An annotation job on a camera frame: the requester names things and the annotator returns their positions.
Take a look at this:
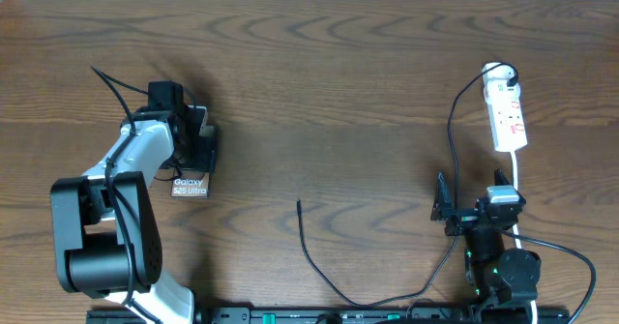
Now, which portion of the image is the bronze Galaxy smartphone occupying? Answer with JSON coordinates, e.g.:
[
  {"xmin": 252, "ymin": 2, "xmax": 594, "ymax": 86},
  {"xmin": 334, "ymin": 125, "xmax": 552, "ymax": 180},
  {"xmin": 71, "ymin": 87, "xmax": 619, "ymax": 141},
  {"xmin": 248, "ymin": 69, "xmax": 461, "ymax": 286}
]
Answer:
[{"xmin": 169, "ymin": 124, "xmax": 218, "ymax": 199}]

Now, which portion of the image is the black USB charging cable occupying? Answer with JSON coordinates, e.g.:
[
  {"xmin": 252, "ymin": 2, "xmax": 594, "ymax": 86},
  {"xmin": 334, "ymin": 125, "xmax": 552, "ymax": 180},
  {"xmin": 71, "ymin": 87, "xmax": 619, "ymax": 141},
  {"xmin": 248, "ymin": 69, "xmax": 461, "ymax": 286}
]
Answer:
[{"xmin": 296, "ymin": 62, "xmax": 520, "ymax": 309}]

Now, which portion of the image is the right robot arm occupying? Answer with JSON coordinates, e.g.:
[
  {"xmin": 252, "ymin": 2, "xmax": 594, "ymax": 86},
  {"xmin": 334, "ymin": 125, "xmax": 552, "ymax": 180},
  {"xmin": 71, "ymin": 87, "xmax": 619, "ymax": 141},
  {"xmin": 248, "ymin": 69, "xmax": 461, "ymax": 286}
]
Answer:
[{"xmin": 430, "ymin": 169, "xmax": 541, "ymax": 323}]

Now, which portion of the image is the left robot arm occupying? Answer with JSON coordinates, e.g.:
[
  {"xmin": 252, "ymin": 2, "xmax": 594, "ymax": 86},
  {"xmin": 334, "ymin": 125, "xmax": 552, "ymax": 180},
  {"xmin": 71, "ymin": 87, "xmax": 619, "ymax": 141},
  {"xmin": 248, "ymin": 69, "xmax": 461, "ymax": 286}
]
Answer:
[{"xmin": 50, "ymin": 81, "xmax": 217, "ymax": 323}]

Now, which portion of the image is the white USB charger plug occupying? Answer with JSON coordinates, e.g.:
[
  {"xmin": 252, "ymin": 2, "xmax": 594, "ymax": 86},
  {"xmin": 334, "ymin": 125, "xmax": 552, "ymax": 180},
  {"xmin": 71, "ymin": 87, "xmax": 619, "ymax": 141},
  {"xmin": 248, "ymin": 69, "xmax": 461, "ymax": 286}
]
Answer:
[{"xmin": 482, "ymin": 62, "xmax": 518, "ymax": 87}]

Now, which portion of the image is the white power strip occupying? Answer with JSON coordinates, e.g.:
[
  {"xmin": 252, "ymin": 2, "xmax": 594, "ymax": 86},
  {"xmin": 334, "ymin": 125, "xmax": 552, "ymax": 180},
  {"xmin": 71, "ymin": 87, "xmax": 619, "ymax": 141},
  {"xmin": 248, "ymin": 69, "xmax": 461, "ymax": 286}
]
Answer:
[{"xmin": 484, "ymin": 79, "xmax": 528, "ymax": 153}]

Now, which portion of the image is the black right camera cable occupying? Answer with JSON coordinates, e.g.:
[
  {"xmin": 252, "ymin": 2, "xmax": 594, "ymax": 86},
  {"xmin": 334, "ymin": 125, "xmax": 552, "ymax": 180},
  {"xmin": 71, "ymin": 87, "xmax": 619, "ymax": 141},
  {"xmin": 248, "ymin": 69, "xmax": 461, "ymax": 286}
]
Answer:
[{"xmin": 492, "ymin": 220, "xmax": 598, "ymax": 324}]

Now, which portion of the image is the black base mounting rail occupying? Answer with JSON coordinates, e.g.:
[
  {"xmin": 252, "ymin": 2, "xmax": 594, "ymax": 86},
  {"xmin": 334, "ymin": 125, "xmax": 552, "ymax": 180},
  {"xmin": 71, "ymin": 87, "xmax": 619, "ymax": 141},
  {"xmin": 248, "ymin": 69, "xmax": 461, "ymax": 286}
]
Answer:
[{"xmin": 85, "ymin": 306, "xmax": 572, "ymax": 324}]

